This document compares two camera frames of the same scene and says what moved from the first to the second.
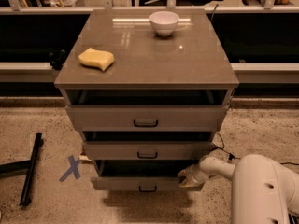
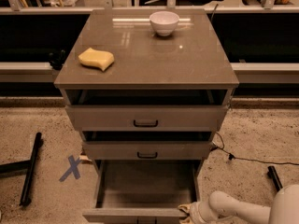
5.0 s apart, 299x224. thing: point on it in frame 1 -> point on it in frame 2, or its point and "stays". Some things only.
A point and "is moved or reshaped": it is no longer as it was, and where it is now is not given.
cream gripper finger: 183,173 -> 185,206
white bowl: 163,22 stays
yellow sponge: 97,58 stays
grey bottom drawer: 141,175 is moved or reshaped
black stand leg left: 24,165 stays
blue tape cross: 73,170 stays
